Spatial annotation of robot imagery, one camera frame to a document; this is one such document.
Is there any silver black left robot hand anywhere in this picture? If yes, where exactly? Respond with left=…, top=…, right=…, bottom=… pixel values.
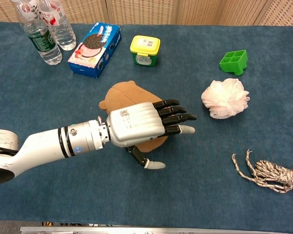
left=105, top=99, right=197, bottom=170

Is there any brown plush toy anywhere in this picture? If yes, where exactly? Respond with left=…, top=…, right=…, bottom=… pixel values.
left=99, top=80, right=168, bottom=153

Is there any green jar with yellow lid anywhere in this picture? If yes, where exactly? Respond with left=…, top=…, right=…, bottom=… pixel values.
left=129, top=35, right=161, bottom=67

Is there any blue Oreo cookie box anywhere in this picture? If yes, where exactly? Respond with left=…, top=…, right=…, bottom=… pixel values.
left=67, top=21, right=122, bottom=79

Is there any white mesh bath pouf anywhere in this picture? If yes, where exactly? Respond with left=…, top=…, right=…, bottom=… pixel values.
left=201, top=78, right=251, bottom=119

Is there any blue felt table cloth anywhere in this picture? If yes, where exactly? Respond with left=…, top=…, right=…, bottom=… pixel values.
left=0, top=21, right=293, bottom=234

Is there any woven rattan folding screen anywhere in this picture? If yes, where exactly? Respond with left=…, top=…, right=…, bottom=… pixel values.
left=0, top=0, right=293, bottom=26

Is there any green plastic grid block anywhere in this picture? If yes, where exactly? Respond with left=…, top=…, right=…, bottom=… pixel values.
left=219, top=49, right=249, bottom=76

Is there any red label water bottle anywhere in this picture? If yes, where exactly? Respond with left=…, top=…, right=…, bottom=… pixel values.
left=38, top=0, right=77, bottom=51

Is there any green label water bottle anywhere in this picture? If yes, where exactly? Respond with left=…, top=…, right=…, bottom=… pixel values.
left=11, top=0, right=63, bottom=66

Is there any aluminium frame rail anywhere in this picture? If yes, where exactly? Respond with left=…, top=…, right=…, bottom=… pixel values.
left=20, top=226, right=293, bottom=234

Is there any braided camouflage rope bundle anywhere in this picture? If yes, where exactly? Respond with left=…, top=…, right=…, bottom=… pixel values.
left=231, top=149, right=293, bottom=194

